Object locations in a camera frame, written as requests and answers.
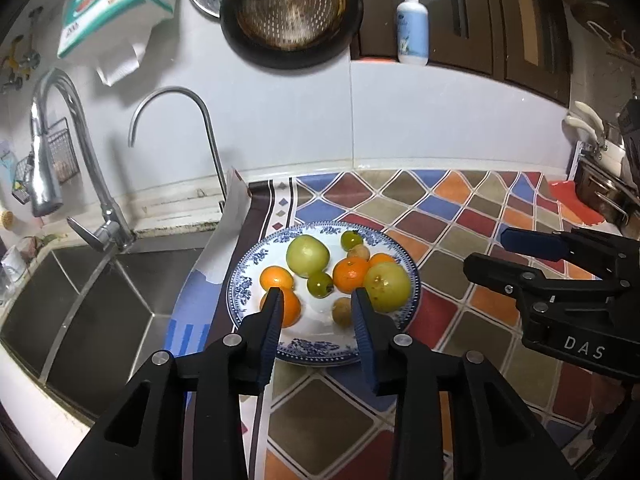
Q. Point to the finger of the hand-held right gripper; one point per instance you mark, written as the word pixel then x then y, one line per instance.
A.
pixel 532 244
pixel 495 272

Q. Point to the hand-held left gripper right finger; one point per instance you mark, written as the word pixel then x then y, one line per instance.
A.
pixel 361 345

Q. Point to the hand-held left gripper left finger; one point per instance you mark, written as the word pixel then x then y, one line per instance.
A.
pixel 272 340

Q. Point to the tan longan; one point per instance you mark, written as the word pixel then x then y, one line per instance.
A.
pixel 341 307
pixel 359 252

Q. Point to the blue and white plate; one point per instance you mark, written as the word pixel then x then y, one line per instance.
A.
pixel 250 280

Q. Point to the yellow-green apple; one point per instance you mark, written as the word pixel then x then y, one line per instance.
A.
pixel 387 285

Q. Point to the tangerine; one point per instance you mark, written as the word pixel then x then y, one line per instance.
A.
pixel 352 275

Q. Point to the green apple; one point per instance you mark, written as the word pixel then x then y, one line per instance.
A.
pixel 306 255

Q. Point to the small dark green lime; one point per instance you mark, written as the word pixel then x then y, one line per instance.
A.
pixel 351 240

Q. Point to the person's right hand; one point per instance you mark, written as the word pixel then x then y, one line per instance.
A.
pixel 610 407

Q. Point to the colourful checked mat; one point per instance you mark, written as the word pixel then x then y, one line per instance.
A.
pixel 450 320

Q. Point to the stainless steel sink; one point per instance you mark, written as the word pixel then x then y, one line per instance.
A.
pixel 100 320

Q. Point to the white pump bottle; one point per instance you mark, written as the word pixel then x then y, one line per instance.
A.
pixel 412 30

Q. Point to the thin gooseneck faucet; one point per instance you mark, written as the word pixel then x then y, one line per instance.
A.
pixel 170 92

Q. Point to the clear glass cup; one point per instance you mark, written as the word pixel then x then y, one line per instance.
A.
pixel 12 270

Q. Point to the chrome kitchen faucet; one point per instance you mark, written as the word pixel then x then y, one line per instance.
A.
pixel 47 180

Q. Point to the black frying pan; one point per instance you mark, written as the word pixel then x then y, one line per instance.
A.
pixel 295 20

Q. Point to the green paper towel pack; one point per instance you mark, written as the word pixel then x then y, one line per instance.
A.
pixel 115 0

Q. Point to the dark wooden window frame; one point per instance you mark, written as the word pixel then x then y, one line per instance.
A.
pixel 500 20

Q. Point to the yellow wall hook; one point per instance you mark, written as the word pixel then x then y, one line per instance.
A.
pixel 20 60

